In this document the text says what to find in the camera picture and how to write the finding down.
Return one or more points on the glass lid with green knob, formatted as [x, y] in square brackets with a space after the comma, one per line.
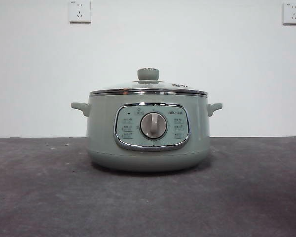
[148, 74]

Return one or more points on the white wall socket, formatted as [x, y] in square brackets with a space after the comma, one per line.
[80, 11]
[293, 13]

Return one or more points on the pale green electric pot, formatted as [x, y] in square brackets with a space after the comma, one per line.
[101, 138]

